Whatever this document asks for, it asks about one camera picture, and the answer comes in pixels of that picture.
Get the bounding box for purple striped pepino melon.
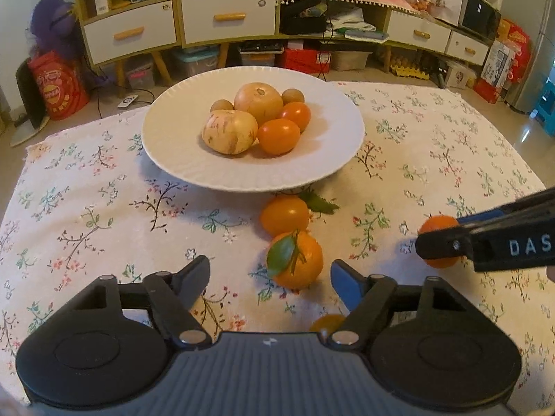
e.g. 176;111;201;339
202;110;259;155

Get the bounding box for white drawer with sticker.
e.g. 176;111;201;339
181;0;278;45
82;0;179;66

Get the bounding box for red flat box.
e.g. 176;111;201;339
281;47;333;72

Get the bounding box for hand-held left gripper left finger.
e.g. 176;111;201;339
71;255;213;349

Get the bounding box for loose green leaf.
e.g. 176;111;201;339
299;191;340;215

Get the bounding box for black bag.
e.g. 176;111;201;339
280;13;328;36

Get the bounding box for red gift bag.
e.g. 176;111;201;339
28;51;90;121

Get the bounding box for partly green orange tomato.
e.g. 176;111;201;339
309;314;346;334

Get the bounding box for small clear storage box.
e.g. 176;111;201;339
125;58;156;90

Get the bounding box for low wooden cabinet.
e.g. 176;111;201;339
277;0;495;71

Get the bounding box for clear storage box teal lid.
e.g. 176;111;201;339
171;47;220;81

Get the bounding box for wide white plain drawer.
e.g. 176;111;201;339
387;10;452;53

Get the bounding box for red gift box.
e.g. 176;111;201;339
494;19;532;83

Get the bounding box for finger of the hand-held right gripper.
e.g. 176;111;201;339
455;188;555;227
415;224;475;261

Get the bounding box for purple plush toy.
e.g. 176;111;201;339
30;0;81;60

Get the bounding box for black panel on white base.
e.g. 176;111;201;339
9;58;51;147

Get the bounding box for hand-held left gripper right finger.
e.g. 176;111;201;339
326;259;478;349

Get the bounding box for blue plastic stool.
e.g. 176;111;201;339
535;91;555;136

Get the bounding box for white ribbed plate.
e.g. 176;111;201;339
142;66;365;192

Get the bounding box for wooden shelf cabinet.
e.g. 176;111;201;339
69;0;279;88

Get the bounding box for floral tablecloth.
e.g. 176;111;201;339
0;79;548;416

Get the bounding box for clear storage box dark contents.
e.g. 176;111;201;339
239;42;276;67

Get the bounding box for leafless tangerine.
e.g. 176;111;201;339
420;215;462;268

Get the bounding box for clear storage box pale contents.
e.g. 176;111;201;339
331;51;373;72

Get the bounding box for tangerine with green leaf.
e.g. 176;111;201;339
266;229;324;290

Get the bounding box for narrow white plain drawer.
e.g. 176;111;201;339
445;30;490;66

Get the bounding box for black microwave oven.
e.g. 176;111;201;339
458;0;502;41

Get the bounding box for yellow egg tray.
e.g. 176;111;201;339
389;50;430;80

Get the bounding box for round yellow pepino melon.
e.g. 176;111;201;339
234;83;284;126

